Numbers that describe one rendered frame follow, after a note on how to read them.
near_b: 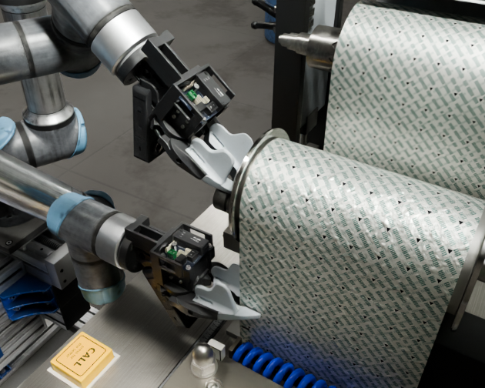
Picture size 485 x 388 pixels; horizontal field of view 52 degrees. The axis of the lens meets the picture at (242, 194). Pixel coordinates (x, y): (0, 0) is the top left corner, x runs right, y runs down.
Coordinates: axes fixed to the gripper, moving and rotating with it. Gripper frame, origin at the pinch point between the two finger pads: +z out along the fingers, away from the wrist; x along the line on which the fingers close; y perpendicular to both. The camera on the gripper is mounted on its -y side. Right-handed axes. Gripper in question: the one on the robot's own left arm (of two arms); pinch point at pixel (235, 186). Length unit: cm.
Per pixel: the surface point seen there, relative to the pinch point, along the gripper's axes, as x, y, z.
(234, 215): -7.4, 4.6, 1.9
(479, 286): 35, -5, 46
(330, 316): -6.9, 5.1, 18.0
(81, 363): -17.6, -35.1, 5.6
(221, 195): 1.5, -5.1, -0.1
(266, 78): 271, -186, -30
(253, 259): -6.9, 1.3, 7.7
